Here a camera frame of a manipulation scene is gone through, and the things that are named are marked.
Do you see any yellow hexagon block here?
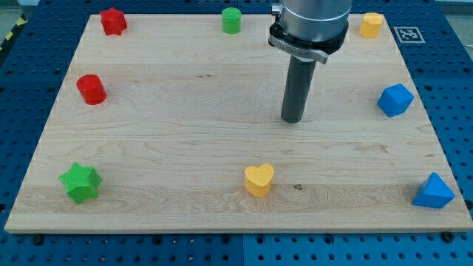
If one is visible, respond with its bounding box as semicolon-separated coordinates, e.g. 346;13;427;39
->
358;13;384;38

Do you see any blue triangle block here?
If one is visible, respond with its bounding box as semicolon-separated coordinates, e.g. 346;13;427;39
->
412;172;455;209

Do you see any yellow heart block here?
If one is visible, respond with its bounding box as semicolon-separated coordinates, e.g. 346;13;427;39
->
244;164;274;197

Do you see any wooden board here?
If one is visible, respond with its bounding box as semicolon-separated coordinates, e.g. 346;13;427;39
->
5;14;472;234

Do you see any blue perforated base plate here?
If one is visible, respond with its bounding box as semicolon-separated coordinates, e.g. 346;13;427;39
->
1;1;472;265

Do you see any green star block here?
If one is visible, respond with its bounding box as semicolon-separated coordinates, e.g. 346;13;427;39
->
59;163;102;204

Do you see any dark cylindrical pointer rod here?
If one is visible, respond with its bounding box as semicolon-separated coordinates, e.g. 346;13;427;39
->
281;55;316;123

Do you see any red cylinder block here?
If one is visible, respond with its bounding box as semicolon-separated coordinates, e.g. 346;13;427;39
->
76;74;106;105

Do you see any blue cube block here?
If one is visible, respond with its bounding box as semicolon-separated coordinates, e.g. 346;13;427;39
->
377;83;414;117

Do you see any green cylinder block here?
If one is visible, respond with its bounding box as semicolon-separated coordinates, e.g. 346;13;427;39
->
221;7;242;34

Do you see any black white fiducial marker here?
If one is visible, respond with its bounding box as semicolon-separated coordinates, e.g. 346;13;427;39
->
393;26;425;44

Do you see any red star block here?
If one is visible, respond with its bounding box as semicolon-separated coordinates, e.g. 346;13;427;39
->
99;7;127;35

